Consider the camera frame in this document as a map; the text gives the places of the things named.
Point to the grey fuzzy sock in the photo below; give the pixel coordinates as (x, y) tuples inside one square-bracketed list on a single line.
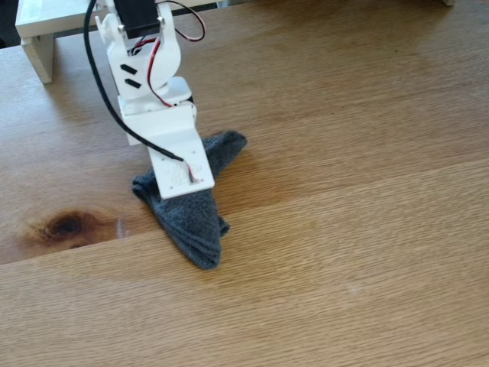
[(191, 225)]

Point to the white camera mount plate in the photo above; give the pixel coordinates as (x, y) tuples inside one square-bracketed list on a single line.
[(183, 172)]

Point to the white wooden shelf riser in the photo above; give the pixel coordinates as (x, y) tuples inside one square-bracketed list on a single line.
[(42, 23)]

